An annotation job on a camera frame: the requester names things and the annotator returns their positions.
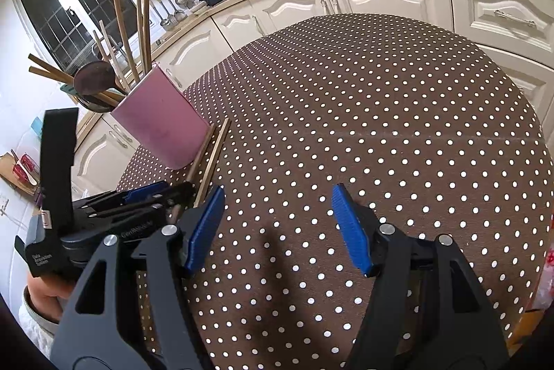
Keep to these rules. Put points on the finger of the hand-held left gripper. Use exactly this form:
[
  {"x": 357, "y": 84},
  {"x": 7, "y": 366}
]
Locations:
[
  {"x": 147, "y": 191},
  {"x": 181, "y": 195}
]

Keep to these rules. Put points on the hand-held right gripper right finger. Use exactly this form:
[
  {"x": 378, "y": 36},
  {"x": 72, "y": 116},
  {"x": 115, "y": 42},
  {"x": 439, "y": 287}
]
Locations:
[{"x": 352, "y": 231}]

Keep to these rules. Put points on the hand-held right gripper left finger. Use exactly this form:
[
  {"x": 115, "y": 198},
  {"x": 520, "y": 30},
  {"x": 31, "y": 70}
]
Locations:
[{"x": 203, "y": 231}]

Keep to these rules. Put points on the wooden chopstick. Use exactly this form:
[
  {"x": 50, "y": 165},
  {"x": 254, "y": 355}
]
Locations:
[
  {"x": 216, "y": 153},
  {"x": 203, "y": 149}
]

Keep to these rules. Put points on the pink cup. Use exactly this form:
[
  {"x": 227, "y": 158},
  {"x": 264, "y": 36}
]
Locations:
[{"x": 160, "y": 123}]

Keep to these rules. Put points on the bunch of wooden chopsticks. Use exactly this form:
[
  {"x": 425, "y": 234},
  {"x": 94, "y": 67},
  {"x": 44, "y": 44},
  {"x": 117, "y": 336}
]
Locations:
[{"x": 125, "y": 30}]

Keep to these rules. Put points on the person's left forearm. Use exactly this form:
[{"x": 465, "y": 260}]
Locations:
[{"x": 43, "y": 309}]

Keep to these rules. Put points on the red glass cup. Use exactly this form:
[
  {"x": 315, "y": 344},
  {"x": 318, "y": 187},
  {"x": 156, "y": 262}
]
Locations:
[{"x": 24, "y": 171}]

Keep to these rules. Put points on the wooden tray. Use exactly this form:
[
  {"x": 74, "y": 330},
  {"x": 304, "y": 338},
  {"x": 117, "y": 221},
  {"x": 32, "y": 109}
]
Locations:
[{"x": 8, "y": 175}]

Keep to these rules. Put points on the brown polka dot tablecloth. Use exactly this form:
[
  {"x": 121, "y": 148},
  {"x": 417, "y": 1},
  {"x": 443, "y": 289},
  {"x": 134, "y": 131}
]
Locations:
[{"x": 368, "y": 114}]

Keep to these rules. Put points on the white framed window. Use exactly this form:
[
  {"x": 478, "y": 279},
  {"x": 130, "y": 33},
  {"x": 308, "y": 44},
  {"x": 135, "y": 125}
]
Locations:
[{"x": 47, "y": 15}]

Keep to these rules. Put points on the hanging metal ladle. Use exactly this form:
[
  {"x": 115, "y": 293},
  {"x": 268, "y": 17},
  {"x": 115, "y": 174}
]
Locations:
[{"x": 165, "y": 23}]

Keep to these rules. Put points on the hanging metal spatula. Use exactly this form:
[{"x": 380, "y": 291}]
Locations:
[{"x": 174, "y": 13}]

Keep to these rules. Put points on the stacked white dishes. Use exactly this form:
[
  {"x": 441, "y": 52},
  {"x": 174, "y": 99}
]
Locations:
[{"x": 199, "y": 8}]

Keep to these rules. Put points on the white plastic bag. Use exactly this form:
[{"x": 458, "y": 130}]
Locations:
[{"x": 546, "y": 270}]

